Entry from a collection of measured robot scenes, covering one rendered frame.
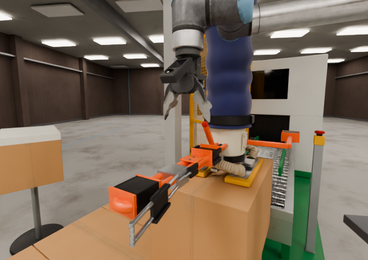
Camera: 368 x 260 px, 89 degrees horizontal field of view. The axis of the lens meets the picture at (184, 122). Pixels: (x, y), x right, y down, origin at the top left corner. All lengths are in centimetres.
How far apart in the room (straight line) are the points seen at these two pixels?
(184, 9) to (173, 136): 191
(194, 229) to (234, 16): 69
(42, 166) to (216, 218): 145
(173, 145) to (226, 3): 199
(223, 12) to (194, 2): 8
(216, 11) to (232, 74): 34
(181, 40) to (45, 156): 151
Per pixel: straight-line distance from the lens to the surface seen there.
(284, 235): 147
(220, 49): 85
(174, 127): 231
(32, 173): 185
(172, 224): 84
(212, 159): 67
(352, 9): 77
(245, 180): 80
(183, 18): 55
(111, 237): 125
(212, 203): 69
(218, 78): 83
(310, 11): 73
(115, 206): 41
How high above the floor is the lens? 128
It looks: 7 degrees down
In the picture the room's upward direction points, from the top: straight up
